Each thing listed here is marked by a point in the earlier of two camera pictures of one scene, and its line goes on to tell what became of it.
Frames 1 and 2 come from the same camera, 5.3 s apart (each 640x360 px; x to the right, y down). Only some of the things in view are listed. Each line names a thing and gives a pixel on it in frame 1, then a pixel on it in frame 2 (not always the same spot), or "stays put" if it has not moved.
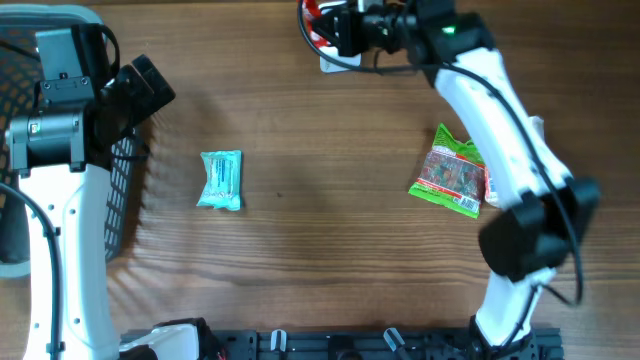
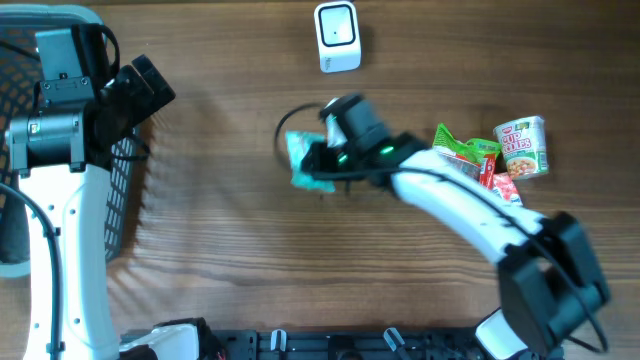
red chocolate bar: (311, 11) → (488, 167)
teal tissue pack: (224, 180) → (298, 144)
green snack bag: (466, 150) stays put
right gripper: (343, 31) → (316, 160)
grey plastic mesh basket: (18, 84) stays put
